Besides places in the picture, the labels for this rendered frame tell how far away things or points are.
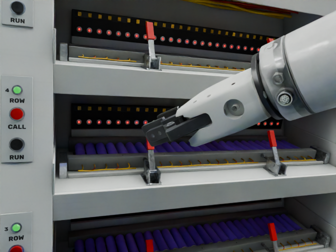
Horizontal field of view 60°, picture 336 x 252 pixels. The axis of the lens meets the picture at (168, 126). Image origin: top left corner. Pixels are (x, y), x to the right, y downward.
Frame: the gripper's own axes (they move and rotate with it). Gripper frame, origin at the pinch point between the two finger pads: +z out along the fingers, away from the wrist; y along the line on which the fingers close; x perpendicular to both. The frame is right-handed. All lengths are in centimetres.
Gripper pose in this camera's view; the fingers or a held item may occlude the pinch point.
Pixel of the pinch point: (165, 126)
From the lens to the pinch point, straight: 40.4
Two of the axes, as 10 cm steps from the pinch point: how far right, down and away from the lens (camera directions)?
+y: 4.8, -3.9, 7.9
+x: -4.6, -8.8, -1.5
